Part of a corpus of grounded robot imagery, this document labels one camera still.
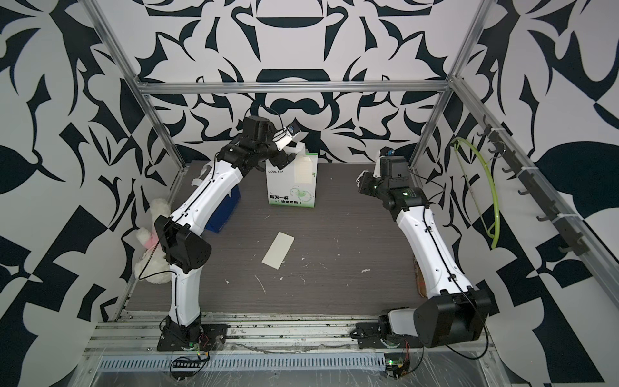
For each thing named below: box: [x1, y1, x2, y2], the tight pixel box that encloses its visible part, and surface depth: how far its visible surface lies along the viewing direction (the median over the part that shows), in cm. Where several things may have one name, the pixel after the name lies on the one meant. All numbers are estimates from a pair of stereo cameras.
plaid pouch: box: [412, 253, 428, 299], surface depth 84 cm
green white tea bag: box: [265, 141, 318, 209], surface depth 96 cm
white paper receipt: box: [261, 231, 295, 271], surface depth 96 cm
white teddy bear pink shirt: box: [133, 198, 172, 284], surface depth 86 cm
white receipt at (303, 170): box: [294, 156, 313, 184], surface depth 95 cm
